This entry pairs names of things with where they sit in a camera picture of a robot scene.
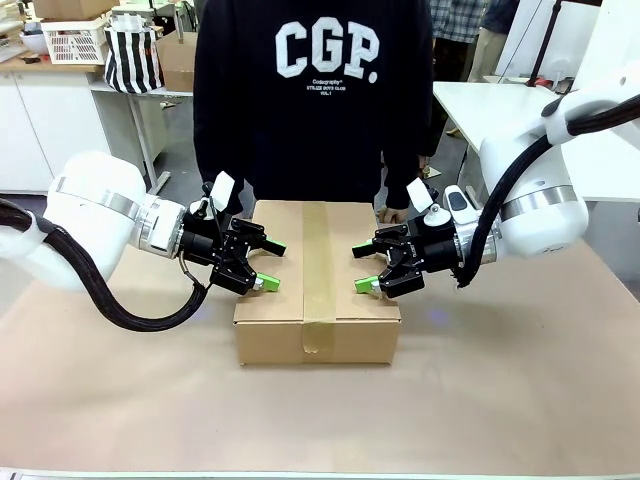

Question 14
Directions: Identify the black sleeved arm cable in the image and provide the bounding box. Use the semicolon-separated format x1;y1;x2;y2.
452;93;640;290
0;197;214;333

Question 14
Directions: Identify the brown cardboard shipping box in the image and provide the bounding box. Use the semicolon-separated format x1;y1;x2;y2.
232;199;403;368

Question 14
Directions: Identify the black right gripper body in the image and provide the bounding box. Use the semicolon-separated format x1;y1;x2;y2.
397;219;465;284

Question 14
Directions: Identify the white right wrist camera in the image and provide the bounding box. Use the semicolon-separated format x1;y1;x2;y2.
405;177;445;227

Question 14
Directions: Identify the black white striped bag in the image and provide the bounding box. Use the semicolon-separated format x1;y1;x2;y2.
103;13;166;95

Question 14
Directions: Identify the white rounded table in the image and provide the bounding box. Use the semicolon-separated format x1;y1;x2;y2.
432;80;640;205

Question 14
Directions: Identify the black sleeved left arm cable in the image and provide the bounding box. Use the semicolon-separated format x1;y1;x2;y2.
0;197;214;333

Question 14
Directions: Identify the bystander in plaid shirt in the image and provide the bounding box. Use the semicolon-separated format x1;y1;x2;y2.
429;0;490;84

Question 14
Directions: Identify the person in navy CGP sweatshirt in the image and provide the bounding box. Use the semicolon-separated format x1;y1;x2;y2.
192;0;435;212

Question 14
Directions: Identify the cardboard box on cabinet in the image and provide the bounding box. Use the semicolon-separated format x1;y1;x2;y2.
32;0;120;22

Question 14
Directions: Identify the small open cardboard box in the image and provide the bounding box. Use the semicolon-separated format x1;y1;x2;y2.
156;30;200;93

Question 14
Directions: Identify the black stand pole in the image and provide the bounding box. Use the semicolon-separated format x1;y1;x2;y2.
527;0;565;87

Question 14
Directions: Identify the brown packing tape strip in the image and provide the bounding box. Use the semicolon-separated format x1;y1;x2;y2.
300;200;338;356

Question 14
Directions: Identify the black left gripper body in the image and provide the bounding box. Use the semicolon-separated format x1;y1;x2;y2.
177;213;251;289

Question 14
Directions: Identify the person's left hand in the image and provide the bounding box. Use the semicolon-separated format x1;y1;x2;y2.
377;205;411;226

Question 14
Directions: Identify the white desk with metal legs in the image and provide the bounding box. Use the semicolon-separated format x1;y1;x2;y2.
89;79;197;197

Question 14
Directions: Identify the bystander in beige trousers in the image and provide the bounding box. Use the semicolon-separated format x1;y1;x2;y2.
469;0;521;84

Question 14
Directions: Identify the white plastic lattice basket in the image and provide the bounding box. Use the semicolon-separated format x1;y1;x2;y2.
40;18;109;66

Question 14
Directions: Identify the black sleeved right arm cable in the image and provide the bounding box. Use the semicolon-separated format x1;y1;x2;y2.
452;93;640;290

